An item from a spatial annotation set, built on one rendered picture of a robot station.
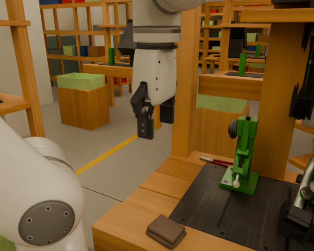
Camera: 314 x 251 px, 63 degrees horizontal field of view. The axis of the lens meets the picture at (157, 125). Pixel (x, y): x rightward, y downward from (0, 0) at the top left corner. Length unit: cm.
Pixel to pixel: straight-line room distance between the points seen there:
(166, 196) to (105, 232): 28
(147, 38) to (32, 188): 28
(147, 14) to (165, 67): 9
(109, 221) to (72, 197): 51
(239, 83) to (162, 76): 78
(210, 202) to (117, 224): 33
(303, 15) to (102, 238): 93
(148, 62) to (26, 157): 23
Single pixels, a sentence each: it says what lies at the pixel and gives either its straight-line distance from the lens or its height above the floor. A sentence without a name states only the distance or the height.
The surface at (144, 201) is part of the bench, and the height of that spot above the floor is 88.
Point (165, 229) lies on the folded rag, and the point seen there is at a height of 93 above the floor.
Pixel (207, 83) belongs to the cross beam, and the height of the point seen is 124.
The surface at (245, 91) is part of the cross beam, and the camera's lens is 121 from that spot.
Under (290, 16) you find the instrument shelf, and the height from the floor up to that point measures 152.
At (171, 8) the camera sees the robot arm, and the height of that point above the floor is 151.
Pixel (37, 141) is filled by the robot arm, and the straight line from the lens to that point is 51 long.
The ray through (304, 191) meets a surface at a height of 105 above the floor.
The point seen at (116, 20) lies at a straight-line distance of 587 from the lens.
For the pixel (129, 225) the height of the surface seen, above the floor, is 90.
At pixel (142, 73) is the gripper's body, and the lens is 45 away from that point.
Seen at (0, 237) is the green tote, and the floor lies 95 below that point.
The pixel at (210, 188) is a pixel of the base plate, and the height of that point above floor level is 90.
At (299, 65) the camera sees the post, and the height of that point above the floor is 135.
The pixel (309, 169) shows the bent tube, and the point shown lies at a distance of 95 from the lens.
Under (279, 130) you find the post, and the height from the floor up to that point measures 110.
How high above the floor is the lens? 148
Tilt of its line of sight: 21 degrees down
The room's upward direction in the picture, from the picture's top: straight up
